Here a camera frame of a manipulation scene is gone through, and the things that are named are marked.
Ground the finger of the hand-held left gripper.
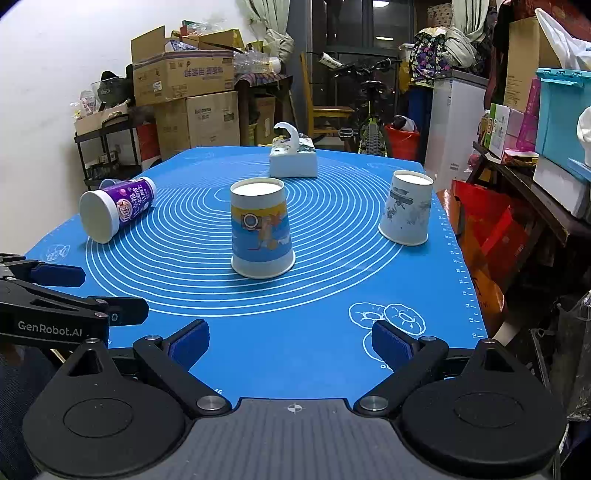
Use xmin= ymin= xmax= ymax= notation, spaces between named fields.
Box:
xmin=0 ymin=253 xmax=86 ymax=288
xmin=0 ymin=281 xmax=149 ymax=326

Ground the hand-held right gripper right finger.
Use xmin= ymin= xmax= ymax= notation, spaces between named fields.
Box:
xmin=355 ymin=320 xmax=514 ymax=418

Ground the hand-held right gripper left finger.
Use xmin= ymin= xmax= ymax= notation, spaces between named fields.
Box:
xmin=68 ymin=319 xmax=232 ymax=418

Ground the purple white paper cup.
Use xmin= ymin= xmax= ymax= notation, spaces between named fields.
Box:
xmin=78 ymin=176 xmax=158 ymax=244

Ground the white grey printed paper cup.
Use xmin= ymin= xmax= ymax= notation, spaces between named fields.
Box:
xmin=378 ymin=170 xmax=435 ymax=247

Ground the blue and yellow paper cup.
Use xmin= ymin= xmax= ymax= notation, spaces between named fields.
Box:
xmin=230 ymin=178 xmax=296 ymax=280

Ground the dark blue clothing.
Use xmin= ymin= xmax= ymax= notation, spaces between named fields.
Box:
xmin=0 ymin=344 xmax=61 ymax=480

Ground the blue silicone baking mat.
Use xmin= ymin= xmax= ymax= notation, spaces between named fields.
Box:
xmin=25 ymin=147 xmax=490 ymax=403

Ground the black metal shelf rack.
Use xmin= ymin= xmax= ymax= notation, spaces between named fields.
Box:
xmin=74 ymin=115 xmax=160 ymax=190

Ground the red shopping bag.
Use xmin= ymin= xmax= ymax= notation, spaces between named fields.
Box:
xmin=450 ymin=180 xmax=529 ymax=282

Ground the dark green bag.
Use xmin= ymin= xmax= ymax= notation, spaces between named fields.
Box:
xmin=95 ymin=71 xmax=136 ymax=110

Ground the red plastic bucket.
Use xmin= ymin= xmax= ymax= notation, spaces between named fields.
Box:
xmin=384 ymin=124 xmax=421 ymax=161

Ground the white tissue box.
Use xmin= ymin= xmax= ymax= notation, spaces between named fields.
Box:
xmin=269 ymin=122 xmax=319 ymax=179

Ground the dark wooden side table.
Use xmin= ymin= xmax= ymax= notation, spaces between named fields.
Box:
xmin=471 ymin=141 xmax=591 ymax=296

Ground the plain brown cardboard box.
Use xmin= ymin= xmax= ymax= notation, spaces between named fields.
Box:
xmin=154 ymin=91 xmax=241 ymax=160

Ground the white chest freezer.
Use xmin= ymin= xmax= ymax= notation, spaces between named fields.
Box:
xmin=424 ymin=69 xmax=490 ymax=192

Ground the white flat box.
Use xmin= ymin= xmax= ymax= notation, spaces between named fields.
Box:
xmin=533 ymin=156 xmax=591 ymax=219

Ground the black bicycle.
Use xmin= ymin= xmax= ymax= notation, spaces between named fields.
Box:
xmin=318 ymin=52 xmax=403 ymax=158

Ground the small brown cardboard box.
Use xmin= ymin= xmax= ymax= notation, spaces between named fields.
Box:
xmin=252 ymin=95 xmax=278 ymax=147

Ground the large open cardboard box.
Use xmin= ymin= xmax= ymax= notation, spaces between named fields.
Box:
xmin=130 ymin=25 xmax=236 ymax=107

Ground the green and white small box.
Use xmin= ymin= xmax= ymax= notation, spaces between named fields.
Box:
xmin=487 ymin=104 xmax=525 ymax=160

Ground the wooden chair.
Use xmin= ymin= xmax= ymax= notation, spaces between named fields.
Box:
xmin=300 ymin=52 xmax=356 ymax=139

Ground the pink packaged box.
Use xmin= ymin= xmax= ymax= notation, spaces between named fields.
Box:
xmin=516 ymin=76 xmax=542 ymax=153

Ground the pile of clear plastic bottles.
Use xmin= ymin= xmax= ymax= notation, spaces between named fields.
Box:
xmin=233 ymin=48 xmax=283 ymax=78

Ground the light blue plastic storage box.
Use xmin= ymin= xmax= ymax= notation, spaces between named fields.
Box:
xmin=536 ymin=68 xmax=591 ymax=169

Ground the floral cloth bag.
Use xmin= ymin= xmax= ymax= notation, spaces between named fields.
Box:
xmin=409 ymin=28 xmax=455 ymax=87

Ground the tall brown cardboard box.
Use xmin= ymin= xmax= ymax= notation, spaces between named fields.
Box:
xmin=503 ymin=16 xmax=561 ymax=114

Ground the pale tied curtain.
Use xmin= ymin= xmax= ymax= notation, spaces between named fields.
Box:
xmin=238 ymin=0 xmax=296 ymax=62
xmin=449 ymin=0 xmax=498 ymax=69

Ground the white plastic bag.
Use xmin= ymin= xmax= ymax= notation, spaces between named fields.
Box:
xmin=536 ymin=8 xmax=591 ymax=71

